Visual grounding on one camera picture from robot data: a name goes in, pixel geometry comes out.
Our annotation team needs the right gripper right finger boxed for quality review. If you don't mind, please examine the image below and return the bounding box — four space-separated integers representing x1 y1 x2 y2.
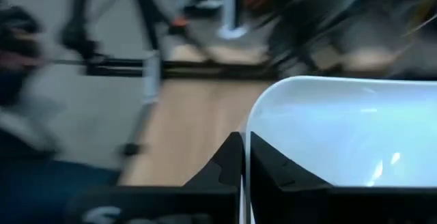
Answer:
250 131 334 224

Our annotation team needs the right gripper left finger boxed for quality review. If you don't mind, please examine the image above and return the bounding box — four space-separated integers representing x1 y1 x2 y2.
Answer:
183 131 245 197

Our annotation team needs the white plastic basket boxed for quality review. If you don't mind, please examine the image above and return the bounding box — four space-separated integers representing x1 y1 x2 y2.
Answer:
238 74 437 224

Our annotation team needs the person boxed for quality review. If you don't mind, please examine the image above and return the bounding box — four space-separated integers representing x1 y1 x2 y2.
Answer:
0 4 121 224

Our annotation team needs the black aluminium table frame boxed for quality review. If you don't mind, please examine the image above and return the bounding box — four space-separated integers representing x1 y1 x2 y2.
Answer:
51 0 285 106

